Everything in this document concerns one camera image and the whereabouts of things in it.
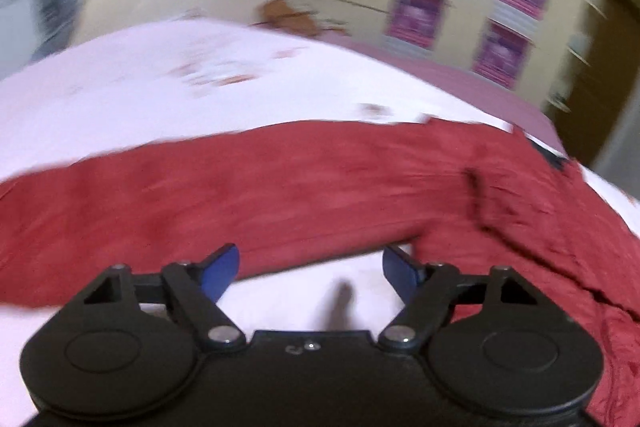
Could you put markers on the red padded jacket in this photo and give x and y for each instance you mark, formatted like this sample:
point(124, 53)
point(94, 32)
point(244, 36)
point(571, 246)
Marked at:
point(310, 197)

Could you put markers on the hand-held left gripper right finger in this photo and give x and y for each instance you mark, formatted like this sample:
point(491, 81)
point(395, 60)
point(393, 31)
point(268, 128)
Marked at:
point(400, 272)

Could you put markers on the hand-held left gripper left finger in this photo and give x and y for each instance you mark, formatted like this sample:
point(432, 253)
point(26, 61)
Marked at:
point(220, 269)

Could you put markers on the pink bed sheet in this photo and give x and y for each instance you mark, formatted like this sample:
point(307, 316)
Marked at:
point(450, 82)

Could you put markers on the brown wooden door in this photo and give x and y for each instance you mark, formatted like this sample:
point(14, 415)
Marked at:
point(600, 82)

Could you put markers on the orange plush toy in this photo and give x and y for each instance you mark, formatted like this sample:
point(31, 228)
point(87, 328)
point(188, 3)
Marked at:
point(290, 14)

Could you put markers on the pink floral blanket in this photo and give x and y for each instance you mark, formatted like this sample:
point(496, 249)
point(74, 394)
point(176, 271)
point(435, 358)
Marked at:
point(210, 77)

